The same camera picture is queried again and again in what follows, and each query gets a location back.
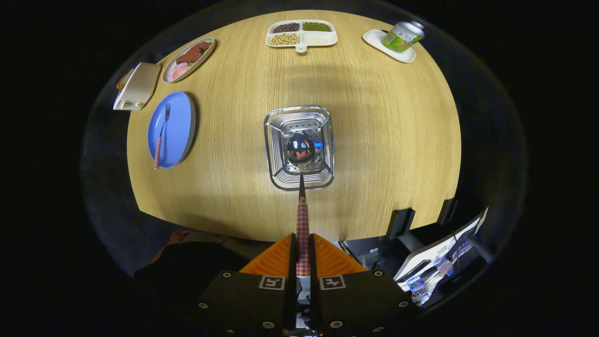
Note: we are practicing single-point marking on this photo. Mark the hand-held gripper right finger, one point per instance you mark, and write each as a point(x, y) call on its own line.
point(312, 267)

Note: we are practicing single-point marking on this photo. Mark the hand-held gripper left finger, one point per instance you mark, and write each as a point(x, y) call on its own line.
point(293, 262)

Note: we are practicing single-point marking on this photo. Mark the black table clamp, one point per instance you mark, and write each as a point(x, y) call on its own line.
point(447, 211)
point(400, 223)

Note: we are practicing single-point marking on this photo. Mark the clear bottle with blue label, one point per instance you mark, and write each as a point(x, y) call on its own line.
point(416, 286)

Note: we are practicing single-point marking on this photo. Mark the white desk board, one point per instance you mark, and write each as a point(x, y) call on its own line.
point(421, 255)

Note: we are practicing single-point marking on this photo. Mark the steel drain basket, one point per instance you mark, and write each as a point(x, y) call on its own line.
point(299, 114)

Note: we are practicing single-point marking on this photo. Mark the blue round plate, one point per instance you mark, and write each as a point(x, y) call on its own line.
point(180, 126)

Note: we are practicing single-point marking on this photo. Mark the white oval plate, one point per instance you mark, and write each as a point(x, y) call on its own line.
point(194, 66)

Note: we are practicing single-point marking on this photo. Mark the pink ham slices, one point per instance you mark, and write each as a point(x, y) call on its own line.
point(179, 71)

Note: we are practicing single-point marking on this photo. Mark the pile of yellow soybeans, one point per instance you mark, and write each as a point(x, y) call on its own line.
point(284, 39)

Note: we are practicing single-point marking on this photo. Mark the white divided dish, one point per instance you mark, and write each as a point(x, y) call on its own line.
point(323, 38)

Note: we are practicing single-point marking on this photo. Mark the brown meat piece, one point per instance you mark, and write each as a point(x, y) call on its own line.
point(193, 53)

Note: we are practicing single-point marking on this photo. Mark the white toaster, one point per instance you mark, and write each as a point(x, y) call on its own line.
point(140, 84)

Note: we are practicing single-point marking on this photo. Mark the pile of dark red beans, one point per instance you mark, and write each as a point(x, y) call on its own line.
point(286, 27)

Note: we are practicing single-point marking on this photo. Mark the small white tray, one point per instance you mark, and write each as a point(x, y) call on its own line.
point(374, 40)

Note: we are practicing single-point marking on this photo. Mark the pile of green beans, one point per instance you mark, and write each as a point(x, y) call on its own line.
point(316, 26)

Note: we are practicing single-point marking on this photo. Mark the green metal can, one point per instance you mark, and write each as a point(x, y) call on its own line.
point(401, 37)

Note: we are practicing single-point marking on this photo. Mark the brown bread slice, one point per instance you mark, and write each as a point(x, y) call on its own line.
point(122, 83)

